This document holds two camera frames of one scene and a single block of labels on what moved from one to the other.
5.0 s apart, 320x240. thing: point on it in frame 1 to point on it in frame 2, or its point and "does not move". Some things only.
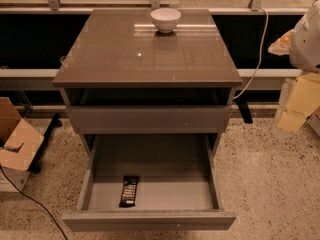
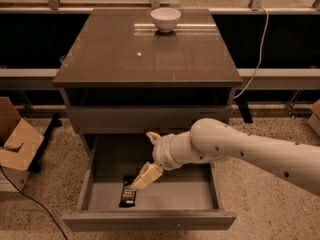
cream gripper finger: x=281 y=46 to x=155 y=137
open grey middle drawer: x=178 y=185 does not move
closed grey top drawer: x=149 y=119 does not move
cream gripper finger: x=304 y=99 to x=149 y=174
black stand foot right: x=242 y=103 does not move
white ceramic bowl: x=165 y=19 does not move
